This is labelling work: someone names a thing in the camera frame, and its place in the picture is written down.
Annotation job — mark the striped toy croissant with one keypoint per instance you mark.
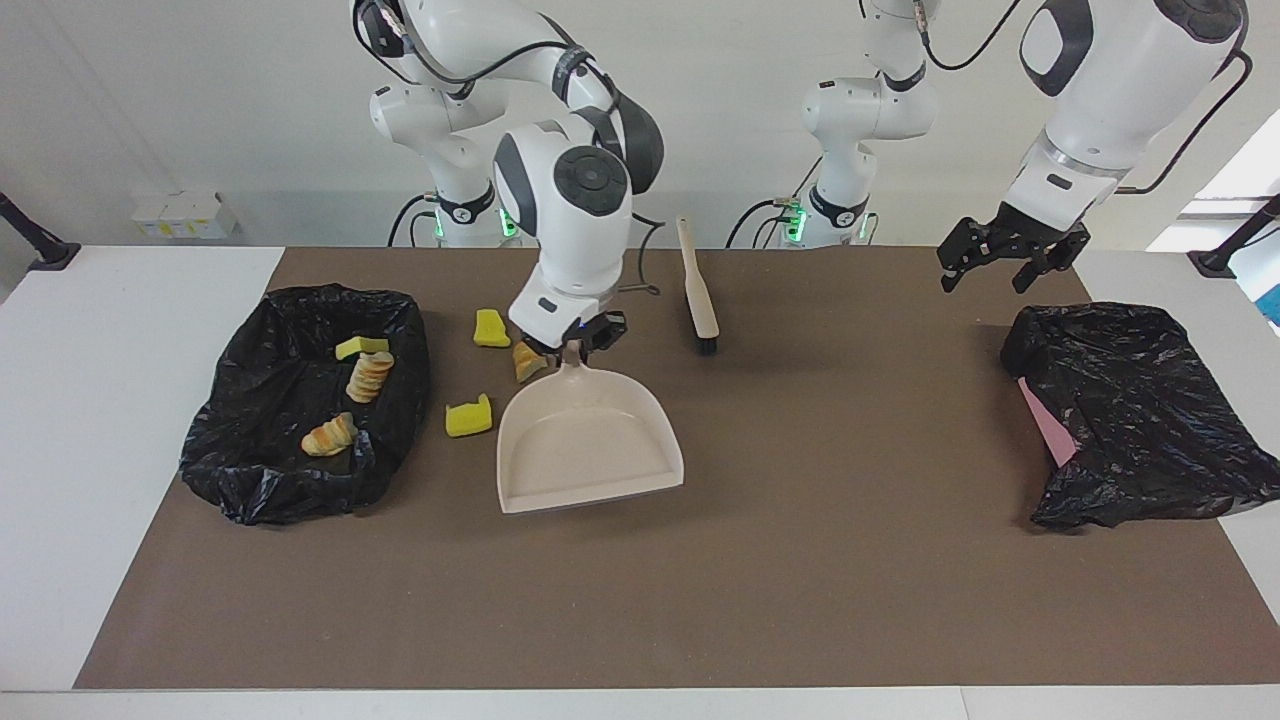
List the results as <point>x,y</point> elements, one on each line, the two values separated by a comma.
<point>527,365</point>
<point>370,377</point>

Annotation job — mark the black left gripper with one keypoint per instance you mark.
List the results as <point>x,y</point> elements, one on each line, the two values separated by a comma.
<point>1040,232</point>

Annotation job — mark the black trash bag liner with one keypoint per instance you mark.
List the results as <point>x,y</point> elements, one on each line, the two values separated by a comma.
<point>260,400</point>
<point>1150,420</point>

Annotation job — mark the blue object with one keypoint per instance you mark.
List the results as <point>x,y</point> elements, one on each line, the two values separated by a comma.
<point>1272,300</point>

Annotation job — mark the brown table mat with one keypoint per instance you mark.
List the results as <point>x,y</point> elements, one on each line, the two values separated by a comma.
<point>640,600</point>

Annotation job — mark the beige plastic dustpan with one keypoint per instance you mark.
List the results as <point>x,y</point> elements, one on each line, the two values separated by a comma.
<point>590,440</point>

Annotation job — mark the yellow sponge piece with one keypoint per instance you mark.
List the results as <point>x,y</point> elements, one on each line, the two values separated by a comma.
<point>468,418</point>
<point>360,348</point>
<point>490,329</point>

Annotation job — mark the beige hand brush black bristles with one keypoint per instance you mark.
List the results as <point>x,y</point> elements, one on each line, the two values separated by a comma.
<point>700,300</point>

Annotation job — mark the toy croissant pale underside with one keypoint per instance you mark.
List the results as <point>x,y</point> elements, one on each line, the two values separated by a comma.
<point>330,437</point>

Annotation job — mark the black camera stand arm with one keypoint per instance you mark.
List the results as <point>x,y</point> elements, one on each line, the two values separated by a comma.
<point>50,255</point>
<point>1215,262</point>

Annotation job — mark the white wall socket box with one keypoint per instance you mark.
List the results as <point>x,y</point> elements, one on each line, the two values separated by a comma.
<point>185,215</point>

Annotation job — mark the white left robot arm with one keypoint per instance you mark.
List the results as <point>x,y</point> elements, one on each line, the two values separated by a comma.
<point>1100,100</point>

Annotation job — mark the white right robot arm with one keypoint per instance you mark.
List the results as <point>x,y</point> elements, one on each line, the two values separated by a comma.
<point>580,240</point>

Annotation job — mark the pink plastic bin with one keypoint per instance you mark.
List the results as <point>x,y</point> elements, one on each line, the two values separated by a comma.
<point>1050,430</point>

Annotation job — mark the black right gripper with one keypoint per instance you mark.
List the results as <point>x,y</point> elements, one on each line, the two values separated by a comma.
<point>605,332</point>

